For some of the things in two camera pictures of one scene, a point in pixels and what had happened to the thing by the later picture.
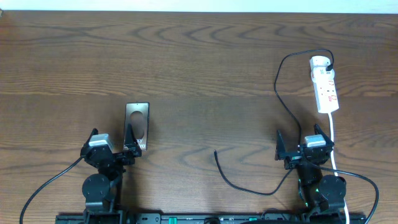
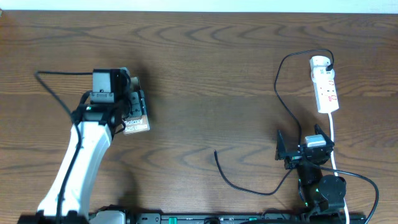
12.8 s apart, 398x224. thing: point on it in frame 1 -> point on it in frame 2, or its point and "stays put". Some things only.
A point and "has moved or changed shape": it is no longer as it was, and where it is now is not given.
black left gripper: (115, 156) -> (138, 104)
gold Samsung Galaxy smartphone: (137, 114) has moved or changed shape
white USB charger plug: (318, 62) stays put
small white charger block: (314, 140) stays put
